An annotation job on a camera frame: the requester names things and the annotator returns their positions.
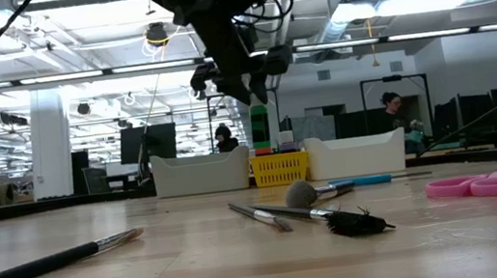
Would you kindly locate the round fluffy grey brush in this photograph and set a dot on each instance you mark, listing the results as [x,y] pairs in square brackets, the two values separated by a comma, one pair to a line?
[302,195]

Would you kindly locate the grey-white plastic bin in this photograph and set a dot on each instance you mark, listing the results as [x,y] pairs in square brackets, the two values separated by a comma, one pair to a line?
[199,172]

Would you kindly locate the white building column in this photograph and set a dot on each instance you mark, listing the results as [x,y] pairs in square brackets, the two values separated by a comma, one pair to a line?
[48,138]

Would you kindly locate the black background monitor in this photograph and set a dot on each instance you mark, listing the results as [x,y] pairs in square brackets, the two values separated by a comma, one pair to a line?
[476,109]

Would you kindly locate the orange paint bottle white cap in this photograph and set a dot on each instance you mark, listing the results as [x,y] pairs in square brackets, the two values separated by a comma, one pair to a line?
[263,151]

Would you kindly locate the black stand frame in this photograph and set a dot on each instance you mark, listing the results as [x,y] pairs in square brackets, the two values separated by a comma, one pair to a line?
[391,78]

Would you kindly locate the thick long black paintbrush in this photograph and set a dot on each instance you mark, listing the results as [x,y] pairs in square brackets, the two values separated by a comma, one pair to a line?
[28,270]

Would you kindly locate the long ceiling light strip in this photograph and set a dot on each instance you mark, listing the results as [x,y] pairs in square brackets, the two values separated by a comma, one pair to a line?
[361,41]

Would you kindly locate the dark office chair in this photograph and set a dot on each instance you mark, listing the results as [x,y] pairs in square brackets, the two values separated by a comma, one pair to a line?
[94,176]

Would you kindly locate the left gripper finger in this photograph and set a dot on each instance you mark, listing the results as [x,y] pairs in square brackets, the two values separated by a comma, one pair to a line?
[260,89]
[237,92]

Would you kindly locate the thin black slanted rod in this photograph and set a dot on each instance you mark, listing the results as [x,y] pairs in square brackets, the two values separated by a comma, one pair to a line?
[484,116]

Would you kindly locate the white plastic bin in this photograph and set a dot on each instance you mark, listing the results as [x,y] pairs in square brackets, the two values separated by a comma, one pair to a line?
[355,155]

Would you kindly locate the thin grey flat-tip paintbrush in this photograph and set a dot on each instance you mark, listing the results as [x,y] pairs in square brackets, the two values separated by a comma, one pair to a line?
[259,215]

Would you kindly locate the paintbrush with frayed black bristles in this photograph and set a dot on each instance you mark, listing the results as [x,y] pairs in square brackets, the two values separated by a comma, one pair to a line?
[353,224]

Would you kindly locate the yellow slotted plastic basket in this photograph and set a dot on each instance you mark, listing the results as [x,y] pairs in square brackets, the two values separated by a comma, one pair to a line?
[279,169]

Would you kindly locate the green paint bottle white cap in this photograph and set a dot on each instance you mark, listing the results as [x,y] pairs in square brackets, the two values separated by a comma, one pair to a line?
[260,127]

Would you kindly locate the purple paint bottle white cap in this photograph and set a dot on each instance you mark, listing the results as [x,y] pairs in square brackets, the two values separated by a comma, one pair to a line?
[288,143]

